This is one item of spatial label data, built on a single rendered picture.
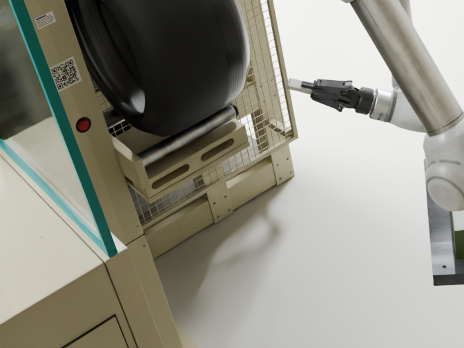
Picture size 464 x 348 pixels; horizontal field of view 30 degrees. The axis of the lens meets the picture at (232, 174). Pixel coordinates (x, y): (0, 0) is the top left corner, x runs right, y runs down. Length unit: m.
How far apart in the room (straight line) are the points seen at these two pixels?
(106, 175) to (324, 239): 1.19
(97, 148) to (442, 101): 0.95
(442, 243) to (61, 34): 1.13
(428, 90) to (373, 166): 1.66
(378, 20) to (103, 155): 0.87
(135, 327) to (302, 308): 1.53
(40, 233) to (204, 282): 1.72
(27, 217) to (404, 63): 0.93
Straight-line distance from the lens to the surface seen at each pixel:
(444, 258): 2.33
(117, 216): 2.57
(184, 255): 3.49
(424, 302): 3.12
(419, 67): 2.08
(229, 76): 2.32
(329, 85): 2.39
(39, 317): 1.57
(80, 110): 2.37
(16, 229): 1.73
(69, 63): 2.30
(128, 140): 2.74
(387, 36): 2.06
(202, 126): 2.50
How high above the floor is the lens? 2.26
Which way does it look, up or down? 36 degrees down
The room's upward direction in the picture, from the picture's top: 14 degrees counter-clockwise
